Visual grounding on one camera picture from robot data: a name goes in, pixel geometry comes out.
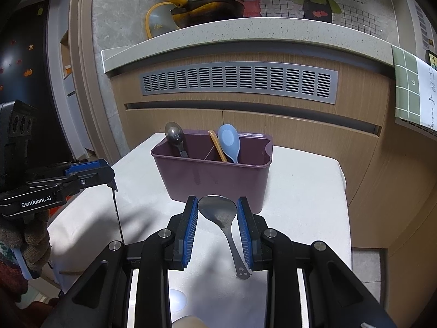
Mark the long steel spoon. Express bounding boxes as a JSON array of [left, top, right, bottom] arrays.
[[198, 195, 250, 280]]

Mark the dark steel spoon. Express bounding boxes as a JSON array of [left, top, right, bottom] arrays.
[[164, 121, 188, 159]]

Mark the blue plastic spoon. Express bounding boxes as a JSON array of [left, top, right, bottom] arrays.
[[218, 124, 241, 164]]

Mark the brown wooden spoon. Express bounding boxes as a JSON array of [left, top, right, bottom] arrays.
[[208, 130, 228, 162]]

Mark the small shovel spoon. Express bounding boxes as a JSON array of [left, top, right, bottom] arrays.
[[112, 187, 125, 244]]

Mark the white plastic spoon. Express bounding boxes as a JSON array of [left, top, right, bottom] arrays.
[[169, 289, 187, 314]]

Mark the person left hand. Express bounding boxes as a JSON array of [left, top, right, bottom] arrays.
[[1, 210, 51, 275]]

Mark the white tablecloth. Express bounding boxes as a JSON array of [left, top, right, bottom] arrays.
[[49, 133, 351, 327]]

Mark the purple plastic utensil holder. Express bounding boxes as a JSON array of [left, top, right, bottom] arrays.
[[151, 130, 273, 214]]

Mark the yellow rimmed glass lid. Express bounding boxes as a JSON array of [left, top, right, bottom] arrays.
[[144, 2, 179, 39]]

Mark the grey ventilation grille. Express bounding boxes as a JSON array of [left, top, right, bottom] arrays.
[[139, 61, 338, 104]]

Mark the grey stone countertop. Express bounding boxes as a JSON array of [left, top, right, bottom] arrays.
[[101, 17, 393, 73]]

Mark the green checked towel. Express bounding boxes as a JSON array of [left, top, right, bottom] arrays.
[[392, 45, 437, 133]]

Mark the black pan yellow handle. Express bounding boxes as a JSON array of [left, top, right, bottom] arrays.
[[166, 0, 244, 28]]

